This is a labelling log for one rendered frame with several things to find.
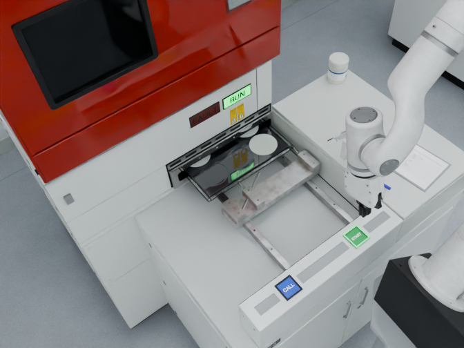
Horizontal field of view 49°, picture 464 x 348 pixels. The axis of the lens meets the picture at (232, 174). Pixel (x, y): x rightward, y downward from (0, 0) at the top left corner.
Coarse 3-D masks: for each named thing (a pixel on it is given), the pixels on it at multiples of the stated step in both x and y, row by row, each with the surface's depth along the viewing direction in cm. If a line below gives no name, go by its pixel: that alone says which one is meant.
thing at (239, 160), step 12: (264, 132) 184; (228, 144) 181; (240, 144) 181; (216, 156) 178; (228, 156) 178; (240, 156) 178; (252, 156) 177; (264, 156) 177; (192, 168) 175; (204, 168) 175; (216, 168) 175; (228, 168) 174; (240, 168) 174; (252, 168) 174; (204, 180) 172; (216, 180) 172; (228, 180) 171; (216, 192) 169
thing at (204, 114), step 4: (216, 104) 163; (208, 108) 162; (212, 108) 163; (216, 108) 164; (204, 112) 162; (208, 112) 163; (212, 112) 164; (216, 112) 165; (196, 116) 161; (200, 116) 162; (204, 116) 163; (208, 116) 164; (192, 120) 161; (196, 120) 162; (200, 120) 163; (192, 124) 162; (196, 124) 163
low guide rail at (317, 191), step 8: (280, 160) 183; (288, 160) 181; (304, 184) 177; (312, 184) 174; (312, 192) 175; (320, 192) 172; (320, 200) 173; (328, 200) 170; (336, 208) 168; (344, 216) 166
